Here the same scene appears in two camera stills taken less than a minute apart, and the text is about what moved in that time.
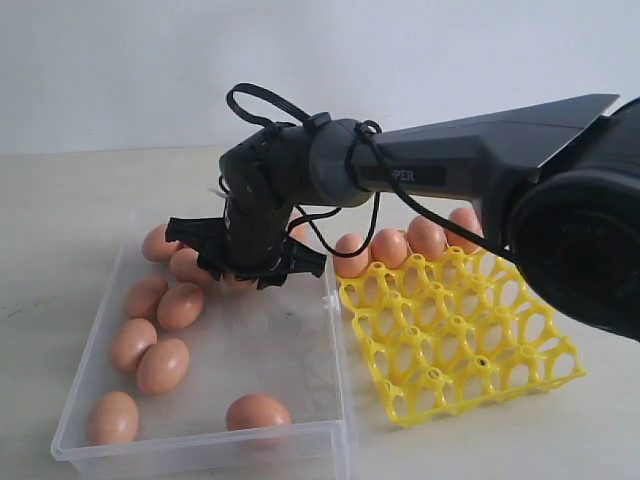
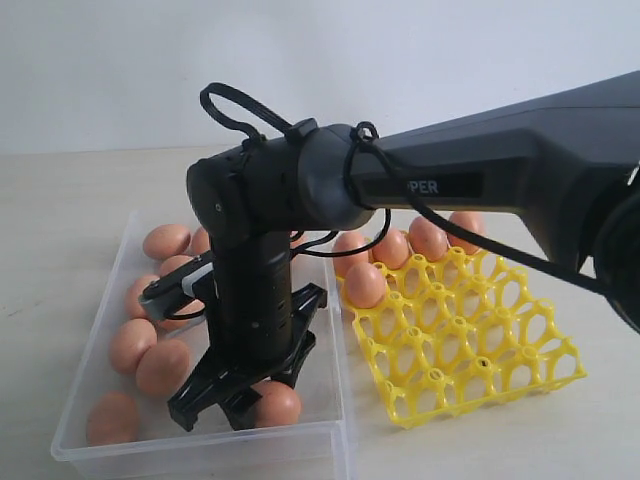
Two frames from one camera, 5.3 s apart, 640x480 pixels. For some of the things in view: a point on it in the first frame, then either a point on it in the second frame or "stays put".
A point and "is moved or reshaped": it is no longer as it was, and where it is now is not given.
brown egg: (255, 411) is moved or reshaped
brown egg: (426, 237) stays put
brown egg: (144, 295) stays put
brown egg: (232, 283) is moved or reshaped
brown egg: (465, 218) stays put
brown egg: (352, 266) stays put
